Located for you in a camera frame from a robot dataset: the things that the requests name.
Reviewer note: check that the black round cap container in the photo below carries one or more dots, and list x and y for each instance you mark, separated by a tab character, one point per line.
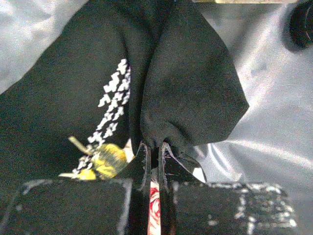
299	27

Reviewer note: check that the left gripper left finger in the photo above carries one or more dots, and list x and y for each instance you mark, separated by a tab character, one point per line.
108	196

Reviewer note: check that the yellow Pikachu hard-shell suitcase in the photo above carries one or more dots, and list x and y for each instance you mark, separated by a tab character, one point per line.
273	142

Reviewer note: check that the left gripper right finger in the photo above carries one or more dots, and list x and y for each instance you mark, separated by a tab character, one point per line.
191	207

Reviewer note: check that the black floral print t-shirt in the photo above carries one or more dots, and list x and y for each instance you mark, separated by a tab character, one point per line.
122	72

